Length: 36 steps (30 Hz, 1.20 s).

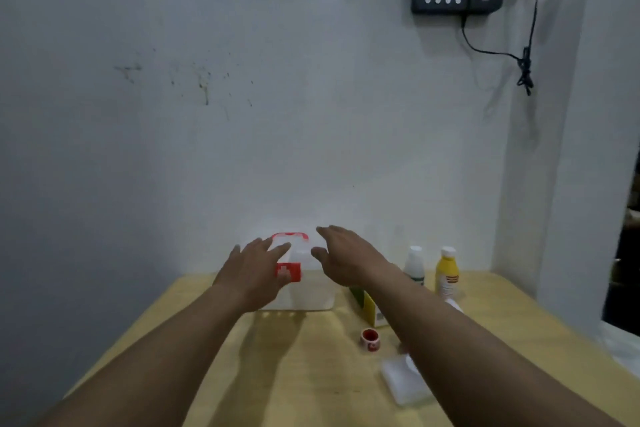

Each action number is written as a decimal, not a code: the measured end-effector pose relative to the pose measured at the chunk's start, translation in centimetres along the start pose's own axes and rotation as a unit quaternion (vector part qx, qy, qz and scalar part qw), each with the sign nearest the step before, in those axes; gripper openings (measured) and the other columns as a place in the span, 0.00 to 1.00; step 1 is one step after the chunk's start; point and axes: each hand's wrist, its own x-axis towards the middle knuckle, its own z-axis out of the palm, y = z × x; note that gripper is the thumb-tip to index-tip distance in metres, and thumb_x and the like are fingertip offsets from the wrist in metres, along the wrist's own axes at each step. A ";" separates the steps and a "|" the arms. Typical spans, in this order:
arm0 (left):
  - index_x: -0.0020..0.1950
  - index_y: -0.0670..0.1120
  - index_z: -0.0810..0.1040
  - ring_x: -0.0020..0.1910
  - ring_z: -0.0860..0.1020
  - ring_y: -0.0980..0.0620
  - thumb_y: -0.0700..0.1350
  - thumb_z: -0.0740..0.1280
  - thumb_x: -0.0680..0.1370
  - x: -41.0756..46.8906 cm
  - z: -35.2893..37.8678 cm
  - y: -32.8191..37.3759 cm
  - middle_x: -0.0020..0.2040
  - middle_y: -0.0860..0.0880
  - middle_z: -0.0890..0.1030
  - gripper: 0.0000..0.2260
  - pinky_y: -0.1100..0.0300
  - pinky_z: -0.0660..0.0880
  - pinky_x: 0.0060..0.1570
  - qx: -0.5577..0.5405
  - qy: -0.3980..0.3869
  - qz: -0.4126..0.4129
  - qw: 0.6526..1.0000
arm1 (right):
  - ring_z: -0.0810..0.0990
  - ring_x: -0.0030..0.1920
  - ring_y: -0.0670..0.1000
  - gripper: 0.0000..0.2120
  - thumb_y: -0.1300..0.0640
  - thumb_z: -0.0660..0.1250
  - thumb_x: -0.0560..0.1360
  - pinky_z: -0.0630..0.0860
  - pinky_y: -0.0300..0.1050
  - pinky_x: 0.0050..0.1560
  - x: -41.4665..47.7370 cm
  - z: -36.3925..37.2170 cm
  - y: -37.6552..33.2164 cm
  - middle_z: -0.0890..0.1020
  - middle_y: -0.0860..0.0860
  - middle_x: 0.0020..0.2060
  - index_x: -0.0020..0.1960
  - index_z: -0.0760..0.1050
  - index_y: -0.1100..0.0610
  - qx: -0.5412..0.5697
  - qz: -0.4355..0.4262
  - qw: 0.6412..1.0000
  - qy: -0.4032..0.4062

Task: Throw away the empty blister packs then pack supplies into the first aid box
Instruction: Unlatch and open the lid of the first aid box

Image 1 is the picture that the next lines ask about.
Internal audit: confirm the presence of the person's right forearm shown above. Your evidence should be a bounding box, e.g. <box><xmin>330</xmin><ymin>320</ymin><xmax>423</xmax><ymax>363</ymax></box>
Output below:
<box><xmin>362</xmin><ymin>264</ymin><xmax>623</xmax><ymax>427</ymax></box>

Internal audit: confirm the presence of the white first aid box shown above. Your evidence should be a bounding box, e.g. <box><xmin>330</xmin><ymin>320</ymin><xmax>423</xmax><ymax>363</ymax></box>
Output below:
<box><xmin>258</xmin><ymin>232</ymin><xmax>336</xmax><ymax>312</ymax></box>

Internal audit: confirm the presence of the white plastic bottle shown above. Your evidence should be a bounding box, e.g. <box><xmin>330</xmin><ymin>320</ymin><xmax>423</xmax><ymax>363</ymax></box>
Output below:
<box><xmin>403</xmin><ymin>246</ymin><xmax>426</xmax><ymax>287</ymax></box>

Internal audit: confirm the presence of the person's left hand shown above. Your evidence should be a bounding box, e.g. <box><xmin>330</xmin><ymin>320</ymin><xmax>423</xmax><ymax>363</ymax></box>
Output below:
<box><xmin>212</xmin><ymin>237</ymin><xmax>292</xmax><ymax>313</ymax></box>

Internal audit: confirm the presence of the yellow plastic bottle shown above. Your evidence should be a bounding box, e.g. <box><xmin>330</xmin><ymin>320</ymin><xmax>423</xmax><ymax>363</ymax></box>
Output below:
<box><xmin>434</xmin><ymin>247</ymin><xmax>460</xmax><ymax>300</ymax></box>

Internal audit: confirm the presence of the black power cable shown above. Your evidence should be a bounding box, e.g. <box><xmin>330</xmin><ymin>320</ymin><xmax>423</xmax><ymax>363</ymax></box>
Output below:
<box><xmin>460</xmin><ymin>0</ymin><xmax>546</xmax><ymax>96</ymax></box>

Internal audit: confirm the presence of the clear plastic packet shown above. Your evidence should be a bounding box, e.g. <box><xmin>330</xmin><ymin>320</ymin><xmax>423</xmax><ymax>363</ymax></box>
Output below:
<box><xmin>380</xmin><ymin>354</ymin><xmax>435</xmax><ymax>407</ymax></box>

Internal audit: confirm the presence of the person's right hand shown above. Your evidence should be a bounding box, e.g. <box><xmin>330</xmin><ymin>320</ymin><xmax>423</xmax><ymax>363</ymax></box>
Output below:
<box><xmin>310</xmin><ymin>226</ymin><xmax>404</xmax><ymax>288</ymax></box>

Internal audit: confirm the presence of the person's left forearm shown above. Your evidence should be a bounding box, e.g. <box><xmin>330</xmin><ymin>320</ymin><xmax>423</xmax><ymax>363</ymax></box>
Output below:
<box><xmin>37</xmin><ymin>285</ymin><xmax>261</xmax><ymax>427</ymax></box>

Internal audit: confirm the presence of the green and yellow carton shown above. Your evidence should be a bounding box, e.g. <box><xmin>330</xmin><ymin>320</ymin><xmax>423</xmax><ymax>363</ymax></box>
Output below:
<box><xmin>349</xmin><ymin>287</ymin><xmax>390</xmax><ymax>329</ymax></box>

